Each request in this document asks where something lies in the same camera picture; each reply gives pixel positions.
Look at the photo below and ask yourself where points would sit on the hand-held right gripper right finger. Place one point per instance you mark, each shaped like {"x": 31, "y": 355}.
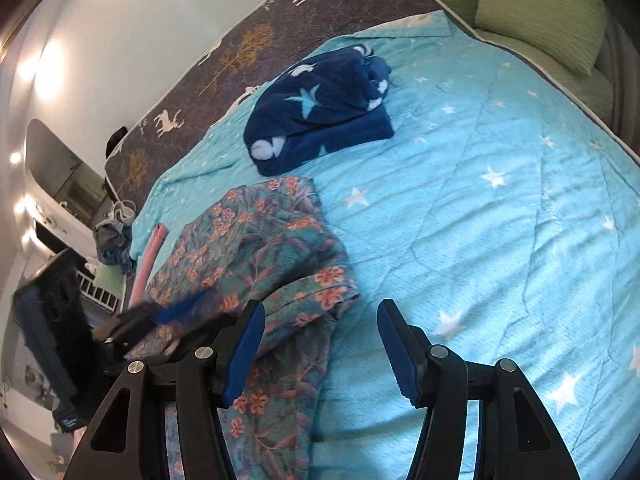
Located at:
{"x": 397, "y": 355}

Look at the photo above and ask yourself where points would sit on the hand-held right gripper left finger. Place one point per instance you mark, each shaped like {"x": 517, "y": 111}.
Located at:
{"x": 247, "y": 350}

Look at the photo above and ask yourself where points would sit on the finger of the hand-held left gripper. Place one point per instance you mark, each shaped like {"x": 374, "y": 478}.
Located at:
{"x": 132, "y": 320}

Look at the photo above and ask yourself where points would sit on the teal floral garment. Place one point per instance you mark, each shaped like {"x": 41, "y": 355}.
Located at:
{"x": 260, "y": 250}

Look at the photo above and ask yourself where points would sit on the pink foam tube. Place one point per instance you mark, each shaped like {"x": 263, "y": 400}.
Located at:
{"x": 150, "y": 260}

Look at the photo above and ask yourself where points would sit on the blue-grey cloth pile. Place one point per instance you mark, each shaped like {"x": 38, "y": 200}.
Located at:
{"x": 112, "y": 245}

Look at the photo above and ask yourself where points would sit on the turquoise star quilt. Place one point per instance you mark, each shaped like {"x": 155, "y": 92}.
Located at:
{"x": 475, "y": 210}

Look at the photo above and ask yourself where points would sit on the black object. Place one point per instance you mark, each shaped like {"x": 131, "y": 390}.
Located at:
{"x": 116, "y": 142}

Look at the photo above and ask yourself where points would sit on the navy star fleece blanket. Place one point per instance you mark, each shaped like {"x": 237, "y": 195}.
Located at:
{"x": 320, "y": 120}

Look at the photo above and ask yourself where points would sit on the dark deer-pattern bed sheet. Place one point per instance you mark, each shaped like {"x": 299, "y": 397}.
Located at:
{"x": 250, "y": 35}

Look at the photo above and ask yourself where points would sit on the green bed sheet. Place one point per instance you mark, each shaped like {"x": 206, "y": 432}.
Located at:
{"x": 575, "y": 90}

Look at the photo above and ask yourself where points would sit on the white slatted rail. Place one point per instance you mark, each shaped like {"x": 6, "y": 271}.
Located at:
{"x": 100, "y": 290}

